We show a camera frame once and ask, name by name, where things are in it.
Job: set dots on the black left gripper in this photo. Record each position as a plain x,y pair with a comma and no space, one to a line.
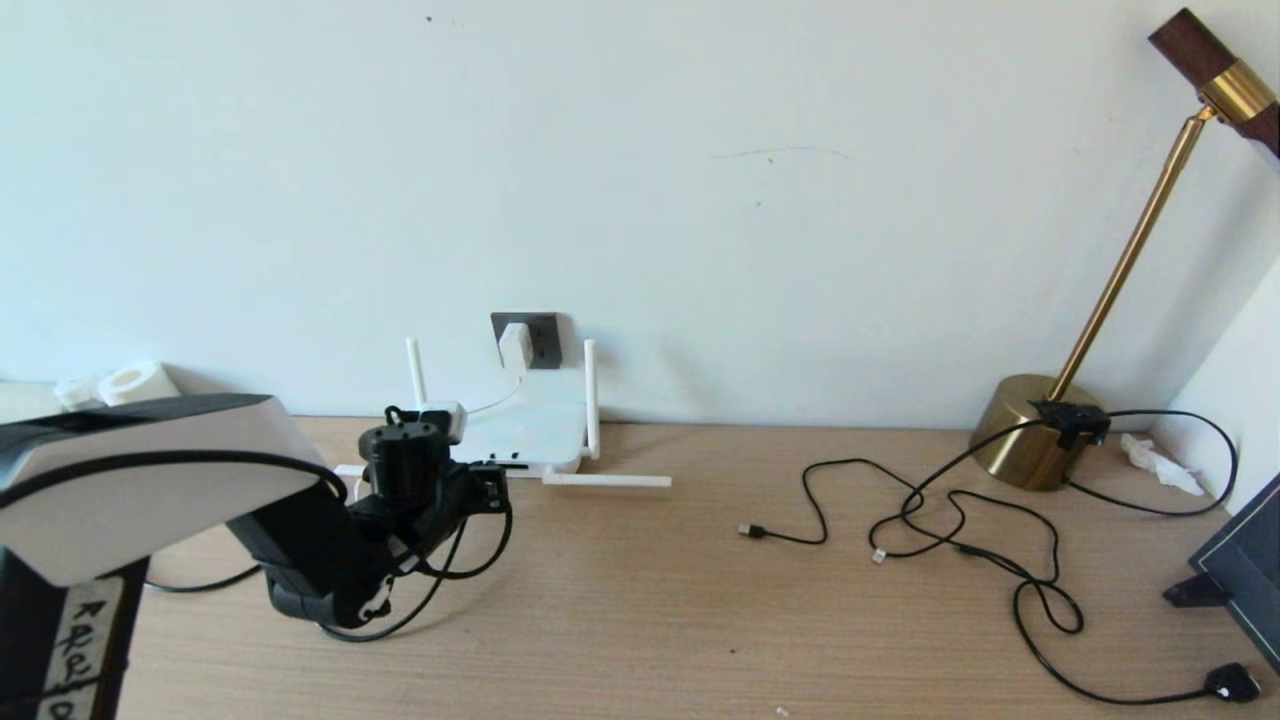
405,475

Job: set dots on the white power adapter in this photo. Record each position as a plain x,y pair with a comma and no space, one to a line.
517,346

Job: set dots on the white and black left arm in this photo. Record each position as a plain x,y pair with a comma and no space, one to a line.
180,475

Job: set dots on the white router with antennas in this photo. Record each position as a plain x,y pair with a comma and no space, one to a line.
535,430

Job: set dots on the white toilet paper roll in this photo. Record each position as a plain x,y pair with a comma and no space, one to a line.
135,382

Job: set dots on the gold desk lamp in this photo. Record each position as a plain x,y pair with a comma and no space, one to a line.
1020,440

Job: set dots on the black clip on lamp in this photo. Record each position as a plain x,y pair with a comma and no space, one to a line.
1068,420

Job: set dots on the crumpled white tissue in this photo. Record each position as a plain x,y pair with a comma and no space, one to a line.
1158,465

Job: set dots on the black clip stand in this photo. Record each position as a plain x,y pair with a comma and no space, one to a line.
1192,592

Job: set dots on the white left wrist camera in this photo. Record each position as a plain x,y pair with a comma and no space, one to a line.
440,415

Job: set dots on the grey wall socket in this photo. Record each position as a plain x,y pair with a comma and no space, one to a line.
548,348

